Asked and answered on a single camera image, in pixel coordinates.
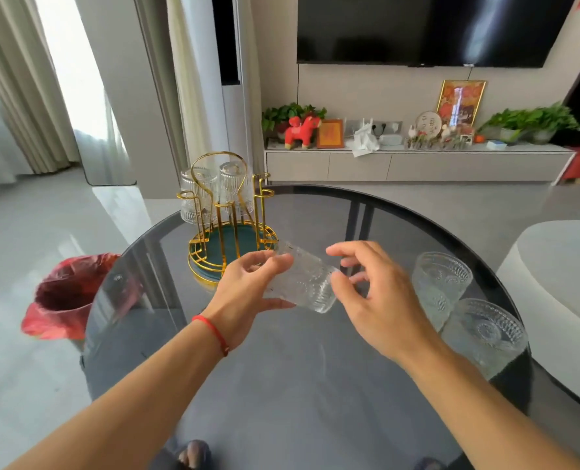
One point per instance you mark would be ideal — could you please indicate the small orange framed picture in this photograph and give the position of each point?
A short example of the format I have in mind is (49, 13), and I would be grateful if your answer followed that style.
(330, 134)

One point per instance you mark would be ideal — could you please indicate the cream curtain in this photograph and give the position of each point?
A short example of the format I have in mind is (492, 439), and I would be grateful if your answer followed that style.
(189, 83)

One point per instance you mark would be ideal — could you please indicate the person's left foot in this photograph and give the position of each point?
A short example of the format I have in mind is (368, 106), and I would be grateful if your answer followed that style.
(194, 455)

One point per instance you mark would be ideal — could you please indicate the white standing air conditioner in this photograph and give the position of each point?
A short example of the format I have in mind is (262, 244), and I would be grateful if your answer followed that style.
(241, 92)

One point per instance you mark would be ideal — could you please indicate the person's right forearm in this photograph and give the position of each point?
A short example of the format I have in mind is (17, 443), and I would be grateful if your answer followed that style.
(476, 416)

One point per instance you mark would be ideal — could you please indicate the person's left forearm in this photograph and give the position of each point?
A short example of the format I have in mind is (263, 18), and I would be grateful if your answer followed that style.
(133, 406)

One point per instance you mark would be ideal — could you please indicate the person's foot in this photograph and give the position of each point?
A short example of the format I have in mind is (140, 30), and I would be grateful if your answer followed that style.
(429, 465)
(194, 455)

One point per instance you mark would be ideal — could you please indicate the person's left thumb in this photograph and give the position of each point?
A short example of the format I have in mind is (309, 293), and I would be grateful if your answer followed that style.
(278, 305)

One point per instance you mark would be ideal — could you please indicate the red bag trash bin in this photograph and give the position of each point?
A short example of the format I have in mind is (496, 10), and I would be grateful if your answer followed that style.
(70, 298)

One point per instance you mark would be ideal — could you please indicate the small white blue box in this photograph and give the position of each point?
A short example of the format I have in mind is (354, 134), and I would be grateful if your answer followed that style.
(496, 145)

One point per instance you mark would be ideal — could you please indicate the gold framed red picture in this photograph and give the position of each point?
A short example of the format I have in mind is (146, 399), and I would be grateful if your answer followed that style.
(461, 102)

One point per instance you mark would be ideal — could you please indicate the large green potted plant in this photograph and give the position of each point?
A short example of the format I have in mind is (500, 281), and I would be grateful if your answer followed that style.
(534, 122)

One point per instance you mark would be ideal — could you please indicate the person's right thumb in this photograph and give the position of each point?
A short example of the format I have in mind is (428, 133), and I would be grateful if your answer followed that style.
(341, 291)

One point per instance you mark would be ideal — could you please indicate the black flat television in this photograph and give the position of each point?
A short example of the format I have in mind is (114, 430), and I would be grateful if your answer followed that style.
(417, 29)

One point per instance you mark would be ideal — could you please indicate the person's left hand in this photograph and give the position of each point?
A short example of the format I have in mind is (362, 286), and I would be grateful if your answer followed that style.
(241, 298)

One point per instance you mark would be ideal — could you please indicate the black table leg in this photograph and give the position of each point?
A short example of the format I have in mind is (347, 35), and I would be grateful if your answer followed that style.
(358, 225)

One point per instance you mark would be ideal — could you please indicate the group of small figurines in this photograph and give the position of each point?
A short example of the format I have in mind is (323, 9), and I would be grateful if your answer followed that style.
(441, 140)

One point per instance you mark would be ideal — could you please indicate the white round sofa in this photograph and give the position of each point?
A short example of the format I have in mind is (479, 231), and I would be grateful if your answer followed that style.
(559, 298)

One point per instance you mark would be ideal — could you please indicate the person's right middle finger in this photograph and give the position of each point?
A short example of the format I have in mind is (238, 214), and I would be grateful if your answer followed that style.
(351, 261)

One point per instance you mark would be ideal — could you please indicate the white plastic bag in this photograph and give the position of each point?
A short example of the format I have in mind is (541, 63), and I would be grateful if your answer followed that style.
(365, 140)

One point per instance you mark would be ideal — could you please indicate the person's right hand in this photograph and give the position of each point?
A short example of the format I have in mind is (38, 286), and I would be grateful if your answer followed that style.
(388, 308)

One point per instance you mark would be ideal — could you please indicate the person's right foot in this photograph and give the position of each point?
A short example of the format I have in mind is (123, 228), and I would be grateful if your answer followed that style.
(429, 465)

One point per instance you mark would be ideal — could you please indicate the beige curtain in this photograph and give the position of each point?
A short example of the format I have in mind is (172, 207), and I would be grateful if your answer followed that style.
(21, 83)

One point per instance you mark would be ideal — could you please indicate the clear ribbed glass cup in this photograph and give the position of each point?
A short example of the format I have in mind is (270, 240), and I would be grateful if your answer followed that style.
(235, 188)
(199, 195)

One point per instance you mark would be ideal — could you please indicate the clear embossed glass cup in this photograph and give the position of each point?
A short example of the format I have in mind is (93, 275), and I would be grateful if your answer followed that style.
(485, 337)
(307, 283)
(439, 283)

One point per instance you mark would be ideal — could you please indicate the grey television cabinet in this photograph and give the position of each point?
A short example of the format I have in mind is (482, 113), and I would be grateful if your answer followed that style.
(417, 166)

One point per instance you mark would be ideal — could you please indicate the round white decorative plate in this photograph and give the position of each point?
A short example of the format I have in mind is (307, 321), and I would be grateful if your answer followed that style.
(428, 124)

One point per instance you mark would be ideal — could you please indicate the grey wall socket strip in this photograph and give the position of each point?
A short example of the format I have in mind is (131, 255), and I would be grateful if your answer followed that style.
(390, 127)

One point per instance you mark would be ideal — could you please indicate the red toy horse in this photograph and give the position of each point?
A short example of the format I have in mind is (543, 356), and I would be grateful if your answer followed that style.
(300, 132)

